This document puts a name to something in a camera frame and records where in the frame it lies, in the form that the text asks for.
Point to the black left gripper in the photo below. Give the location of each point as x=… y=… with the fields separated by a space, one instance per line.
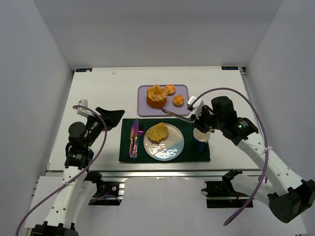
x=103 y=117

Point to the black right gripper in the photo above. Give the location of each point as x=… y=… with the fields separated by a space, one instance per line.
x=197 y=121

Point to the steel tongs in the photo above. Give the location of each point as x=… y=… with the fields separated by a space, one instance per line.
x=176 y=115

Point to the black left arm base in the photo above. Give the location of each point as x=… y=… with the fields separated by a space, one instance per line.
x=109 y=192

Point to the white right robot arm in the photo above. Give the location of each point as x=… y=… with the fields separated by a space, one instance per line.
x=287 y=194

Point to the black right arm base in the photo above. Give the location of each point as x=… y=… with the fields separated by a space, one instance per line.
x=221 y=194

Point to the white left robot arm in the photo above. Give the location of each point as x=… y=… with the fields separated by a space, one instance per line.
x=79 y=184

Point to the blue mug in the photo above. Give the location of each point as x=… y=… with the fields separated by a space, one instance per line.
x=200 y=140

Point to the iridescent knife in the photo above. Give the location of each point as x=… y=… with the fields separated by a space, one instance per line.
x=133 y=137

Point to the round bun front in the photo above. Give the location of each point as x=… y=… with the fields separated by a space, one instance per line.
x=178 y=100

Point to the round bun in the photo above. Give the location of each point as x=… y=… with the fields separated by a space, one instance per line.
x=171 y=89
x=178 y=100

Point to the iridescent fork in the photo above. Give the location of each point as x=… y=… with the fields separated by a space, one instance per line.
x=140 y=132

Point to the lavender tray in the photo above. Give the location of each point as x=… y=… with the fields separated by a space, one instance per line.
x=144 y=110

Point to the dark green placemat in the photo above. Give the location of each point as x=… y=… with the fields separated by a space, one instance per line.
x=188 y=154

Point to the white and blue plate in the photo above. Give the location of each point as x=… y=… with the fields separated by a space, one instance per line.
x=169 y=148

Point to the round bun rear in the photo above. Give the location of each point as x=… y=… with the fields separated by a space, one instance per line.
x=171 y=89

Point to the orange crumb-topped cake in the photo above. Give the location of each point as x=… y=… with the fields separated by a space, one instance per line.
x=156 y=96

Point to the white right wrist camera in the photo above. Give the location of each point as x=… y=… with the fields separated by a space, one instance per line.
x=195 y=106

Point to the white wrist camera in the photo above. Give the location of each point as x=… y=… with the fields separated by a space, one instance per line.
x=82 y=111
x=195 y=106

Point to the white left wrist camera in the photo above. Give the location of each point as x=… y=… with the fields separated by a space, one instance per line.
x=82 y=111

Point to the aluminium table frame rail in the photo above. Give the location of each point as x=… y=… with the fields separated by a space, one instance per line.
x=204 y=174

